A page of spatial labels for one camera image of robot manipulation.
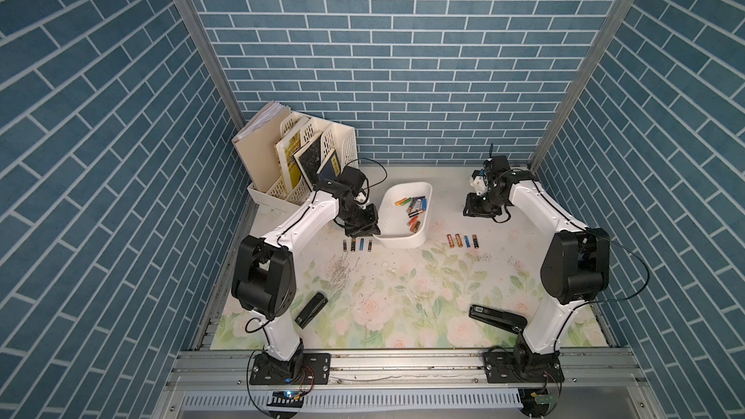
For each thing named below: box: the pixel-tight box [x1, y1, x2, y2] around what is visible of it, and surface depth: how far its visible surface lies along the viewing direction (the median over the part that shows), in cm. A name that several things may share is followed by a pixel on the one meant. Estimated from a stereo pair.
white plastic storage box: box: [372, 182, 434, 250], surface depth 93 cm
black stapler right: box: [468, 304, 528, 334], surface depth 81 cm
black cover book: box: [292, 131, 324, 192], surface depth 101 cm
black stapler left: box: [294, 291, 329, 329], surface depth 82 cm
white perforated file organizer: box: [247, 110, 359, 206], surface depth 101 cm
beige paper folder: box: [231, 100, 292, 193], surface depth 96 cm
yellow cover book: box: [275, 116, 311, 195], surface depth 96 cm
